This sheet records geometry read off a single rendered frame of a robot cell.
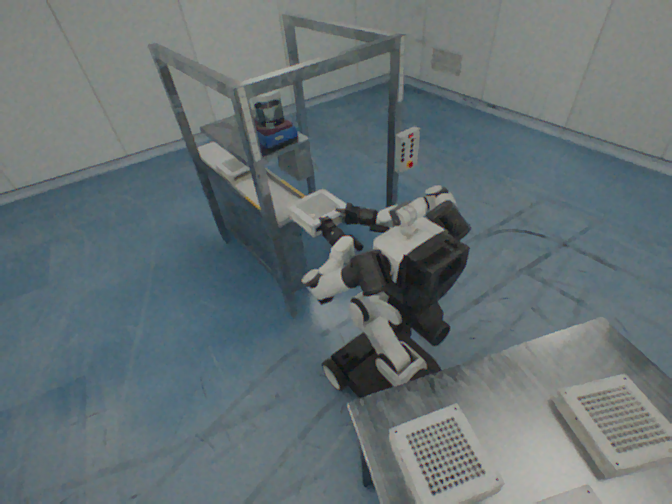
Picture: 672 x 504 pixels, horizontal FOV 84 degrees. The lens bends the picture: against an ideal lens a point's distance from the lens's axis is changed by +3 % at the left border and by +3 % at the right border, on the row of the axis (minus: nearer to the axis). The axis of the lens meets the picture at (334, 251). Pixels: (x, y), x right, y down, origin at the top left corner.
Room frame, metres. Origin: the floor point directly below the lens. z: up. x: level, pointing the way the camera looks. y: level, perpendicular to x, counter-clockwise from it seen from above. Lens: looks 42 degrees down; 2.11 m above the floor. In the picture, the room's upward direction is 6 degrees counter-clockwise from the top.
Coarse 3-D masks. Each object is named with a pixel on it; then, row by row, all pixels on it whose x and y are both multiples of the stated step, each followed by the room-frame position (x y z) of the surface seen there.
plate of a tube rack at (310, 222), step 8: (328, 192) 1.69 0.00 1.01; (336, 200) 1.61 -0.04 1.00; (288, 208) 1.59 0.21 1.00; (296, 208) 1.57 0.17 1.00; (320, 208) 1.55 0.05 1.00; (344, 208) 1.53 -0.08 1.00; (296, 216) 1.52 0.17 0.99; (304, 216) 1.49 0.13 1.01; (336, 216) 1.48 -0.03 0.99; (312, 224) 1.42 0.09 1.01; (320, 224) 1.43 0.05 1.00
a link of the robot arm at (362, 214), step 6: (348, 204) 1.49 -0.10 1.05; (348, 210) 1.46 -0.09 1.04; (354, 210) 1.46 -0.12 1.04; (360, 210) 1.47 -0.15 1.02; (366, 210) 1.45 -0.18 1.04; (348, 216) 1.46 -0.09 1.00; (354, 216) 1.45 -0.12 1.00; (360, 216) 1.43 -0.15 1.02; (366, 216) 1.42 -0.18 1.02; (348, 222) 1.46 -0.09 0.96; (354, 222) 1.45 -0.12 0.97; (360, 222) 1.42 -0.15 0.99; (366, 222) 1.41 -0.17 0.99
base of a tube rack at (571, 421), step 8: (560, 408) 0.50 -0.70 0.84; (568, 416) 0.47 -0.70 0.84; (568, 424) 0.46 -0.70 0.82; (576, 424) 0.45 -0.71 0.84; (576, 432) 0.43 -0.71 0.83; (584, 440) 0.40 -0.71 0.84; (592, 448) 0.38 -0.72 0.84; (592, 456) 0.36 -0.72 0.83; (600, 456) 0.35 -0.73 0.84; (600, 464) 0.33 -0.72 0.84; (648, 464) 0.32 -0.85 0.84; (656, 464) 0.32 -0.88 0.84; (616, 472) 0.31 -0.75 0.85; (624, 472) 0.31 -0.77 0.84; (632, 472) 0.31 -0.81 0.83
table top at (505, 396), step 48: (576, 336) 0.77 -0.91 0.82; (432, 384) 0.64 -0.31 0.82; (480, 384) 0.62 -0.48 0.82; (528, 384) 0.60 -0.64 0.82; (576, 384) 0.59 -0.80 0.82; (384, 432) 0.49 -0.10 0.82; (480, 432) 0.46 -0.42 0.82; (528, 432) 0.45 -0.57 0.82; (384, 480) 0.35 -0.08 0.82; (528, 480) 0.32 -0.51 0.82; (576, 480) 0.30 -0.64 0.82; (624, 480) 0.29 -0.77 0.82
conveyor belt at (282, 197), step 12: (204, 144) 2.90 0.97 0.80; (216, 144) 2.88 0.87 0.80; (204, 156) 2.69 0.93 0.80; (216, 156) 2.67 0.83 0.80; (228, 156) 2.65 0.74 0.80; (252, 180) 2.25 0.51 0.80; (252, 192) 2.10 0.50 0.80; (276, 192) 2.07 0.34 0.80; (288, 192) 2.06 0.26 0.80; (276, 204) 1.93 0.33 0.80; (288, 204) 1.92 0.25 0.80; (276, 216) 1.81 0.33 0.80
